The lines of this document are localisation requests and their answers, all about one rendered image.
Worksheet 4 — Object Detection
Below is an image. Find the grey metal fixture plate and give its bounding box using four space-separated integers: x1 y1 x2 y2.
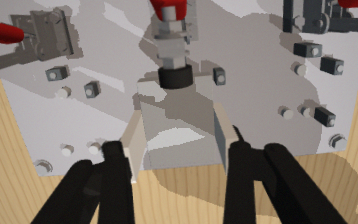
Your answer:
0 0 358 176

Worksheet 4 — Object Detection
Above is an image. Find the grey rectangular plate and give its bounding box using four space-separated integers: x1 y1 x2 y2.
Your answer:
137 72 216 166

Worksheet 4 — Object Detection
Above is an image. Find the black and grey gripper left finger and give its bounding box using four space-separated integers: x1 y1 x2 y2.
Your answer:
30 110 147 224

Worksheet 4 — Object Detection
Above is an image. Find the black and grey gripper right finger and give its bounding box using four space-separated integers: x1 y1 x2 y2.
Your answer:
213 102 348 224

